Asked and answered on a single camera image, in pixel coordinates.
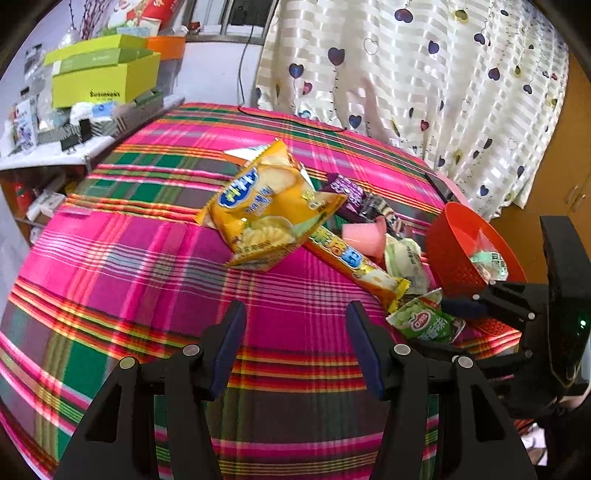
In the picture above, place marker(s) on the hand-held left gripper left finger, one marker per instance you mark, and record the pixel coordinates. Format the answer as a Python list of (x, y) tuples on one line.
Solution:
[(228, 341)]

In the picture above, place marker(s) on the yellow-green box lid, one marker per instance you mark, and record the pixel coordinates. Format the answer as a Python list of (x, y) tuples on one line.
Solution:
[(97, 50)]

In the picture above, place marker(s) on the large yellow chip bag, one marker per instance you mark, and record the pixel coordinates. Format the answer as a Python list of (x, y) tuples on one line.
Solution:
[(258, 203)]

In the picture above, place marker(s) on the purple snack packet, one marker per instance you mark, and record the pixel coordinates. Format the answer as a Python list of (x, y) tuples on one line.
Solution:
[(346, 189)]

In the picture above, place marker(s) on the white flat packet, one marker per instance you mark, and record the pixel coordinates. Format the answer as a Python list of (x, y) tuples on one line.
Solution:
[(244, 152)]

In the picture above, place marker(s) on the pink plaid tablecloth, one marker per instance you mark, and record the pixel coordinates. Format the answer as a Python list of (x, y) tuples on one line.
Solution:
[(138, 277)]

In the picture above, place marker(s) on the black smartphone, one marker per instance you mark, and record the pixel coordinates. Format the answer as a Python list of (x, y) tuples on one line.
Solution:
[(443, 187)]

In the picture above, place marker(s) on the yellow-green cardboard box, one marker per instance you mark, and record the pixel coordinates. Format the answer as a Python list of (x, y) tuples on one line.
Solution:
[(101, 87)]

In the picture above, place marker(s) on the orange box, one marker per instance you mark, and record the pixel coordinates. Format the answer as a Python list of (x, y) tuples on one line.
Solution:
[(166, 46)]

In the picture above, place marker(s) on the white heart print curtain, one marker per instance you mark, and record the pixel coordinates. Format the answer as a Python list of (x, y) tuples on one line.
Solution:
[(415, 69)]

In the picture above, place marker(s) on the long orange snack packet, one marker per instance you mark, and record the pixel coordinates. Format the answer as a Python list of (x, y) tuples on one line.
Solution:
[(351, 263)]

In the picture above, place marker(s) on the pink jelly cup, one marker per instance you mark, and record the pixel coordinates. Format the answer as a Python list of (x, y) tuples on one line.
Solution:
[(364, 237)]

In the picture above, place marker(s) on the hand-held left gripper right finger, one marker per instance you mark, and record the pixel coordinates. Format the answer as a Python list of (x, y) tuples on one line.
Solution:
[(364, 350)]

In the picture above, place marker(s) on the green pea snack packet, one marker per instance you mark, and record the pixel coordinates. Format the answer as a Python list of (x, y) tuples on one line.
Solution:
[(420, 318)]

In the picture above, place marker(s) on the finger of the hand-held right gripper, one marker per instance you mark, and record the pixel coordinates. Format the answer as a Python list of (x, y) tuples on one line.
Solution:
[(508, 300), (498, 364)]

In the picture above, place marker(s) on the window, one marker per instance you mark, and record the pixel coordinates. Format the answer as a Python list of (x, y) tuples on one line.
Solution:
[(244, 11)]

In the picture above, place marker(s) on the white shelf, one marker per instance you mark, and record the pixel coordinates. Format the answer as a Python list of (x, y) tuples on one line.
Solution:
[(55, 157)]

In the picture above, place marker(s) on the small green white packet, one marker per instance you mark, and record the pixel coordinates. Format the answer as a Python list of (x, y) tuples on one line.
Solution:
[(491, 265)]

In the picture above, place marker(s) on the pale green snack packet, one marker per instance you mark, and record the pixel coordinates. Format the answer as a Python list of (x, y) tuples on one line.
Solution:
[(401, 261)]

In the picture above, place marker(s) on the red plastic basket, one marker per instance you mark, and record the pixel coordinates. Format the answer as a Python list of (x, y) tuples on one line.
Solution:
[(457, 263)]

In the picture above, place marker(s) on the wooden cabinet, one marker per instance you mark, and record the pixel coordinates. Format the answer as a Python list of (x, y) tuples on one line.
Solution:
[(572, 138)]

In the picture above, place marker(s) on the striped grey box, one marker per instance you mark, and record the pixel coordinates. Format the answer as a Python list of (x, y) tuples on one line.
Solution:
[(138, 110)]

